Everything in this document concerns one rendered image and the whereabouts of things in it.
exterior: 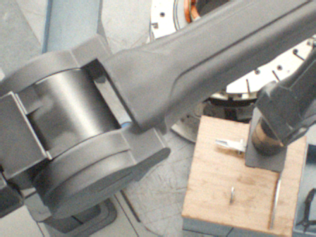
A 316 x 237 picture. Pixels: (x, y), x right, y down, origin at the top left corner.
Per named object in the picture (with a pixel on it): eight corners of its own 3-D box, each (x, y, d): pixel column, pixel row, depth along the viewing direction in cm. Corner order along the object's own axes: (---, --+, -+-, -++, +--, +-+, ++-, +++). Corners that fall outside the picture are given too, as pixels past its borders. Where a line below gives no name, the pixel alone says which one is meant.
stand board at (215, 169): (305, 138, 120) (307, 135, 118) (288, 238, 115) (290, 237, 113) (200, 118, 122) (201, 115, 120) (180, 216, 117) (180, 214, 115)
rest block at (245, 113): (233, 103, 146) (235, 100, 144) (257, 100, 146) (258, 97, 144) (237, 120, 145) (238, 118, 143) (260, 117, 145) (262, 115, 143)
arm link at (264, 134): (253, 113, 96) (274, 145, 94) (291, 91, 97) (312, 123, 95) (248, 125, 103) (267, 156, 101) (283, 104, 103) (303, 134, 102)
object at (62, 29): (73, 15, 157) (51, -43, 130) (116, 16, 157) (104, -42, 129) (63, 111, 151) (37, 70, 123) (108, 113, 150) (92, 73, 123)
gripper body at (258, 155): (290, 116, 109) (298, 104, 102) (281, 174, 107) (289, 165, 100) (253, 109, 110) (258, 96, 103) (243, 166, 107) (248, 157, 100)
